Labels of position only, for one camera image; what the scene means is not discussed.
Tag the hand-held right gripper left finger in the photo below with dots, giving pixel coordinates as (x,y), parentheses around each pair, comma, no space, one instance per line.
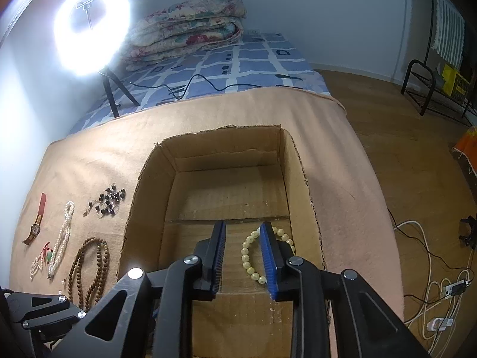
(220,255)

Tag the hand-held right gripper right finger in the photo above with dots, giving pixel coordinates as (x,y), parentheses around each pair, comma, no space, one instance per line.
(267,261)

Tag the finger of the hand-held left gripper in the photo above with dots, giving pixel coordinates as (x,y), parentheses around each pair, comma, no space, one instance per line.
(44,315)

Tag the cardboard box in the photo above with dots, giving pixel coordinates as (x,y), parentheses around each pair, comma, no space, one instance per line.
(223,190)

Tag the tan blanket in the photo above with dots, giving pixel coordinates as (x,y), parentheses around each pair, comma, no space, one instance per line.
(223,112)

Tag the white plug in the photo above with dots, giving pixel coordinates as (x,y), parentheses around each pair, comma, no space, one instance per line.
(439,324)

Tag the blue checkered bed sheet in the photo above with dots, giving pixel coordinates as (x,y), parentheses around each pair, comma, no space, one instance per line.
(253,63)

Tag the black tripod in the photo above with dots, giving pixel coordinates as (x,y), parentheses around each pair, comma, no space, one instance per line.
(110,93)

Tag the black clamp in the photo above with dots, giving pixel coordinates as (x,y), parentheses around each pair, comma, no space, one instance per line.
(469,231)

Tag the folded floral quilt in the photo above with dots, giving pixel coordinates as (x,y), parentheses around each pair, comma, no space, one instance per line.
(179,33)

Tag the black metal rack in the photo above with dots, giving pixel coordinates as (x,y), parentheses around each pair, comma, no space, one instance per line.
(425,97)

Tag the orange patterned box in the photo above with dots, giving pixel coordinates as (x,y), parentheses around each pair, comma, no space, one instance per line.
(469,145)

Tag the yellow crate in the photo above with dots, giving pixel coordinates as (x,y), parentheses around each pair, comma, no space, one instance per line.
(452,82)

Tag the black drying rack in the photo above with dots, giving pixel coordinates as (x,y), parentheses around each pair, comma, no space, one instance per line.
(428,44)

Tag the striped towel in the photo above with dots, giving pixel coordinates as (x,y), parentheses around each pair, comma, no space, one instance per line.
(449,30)

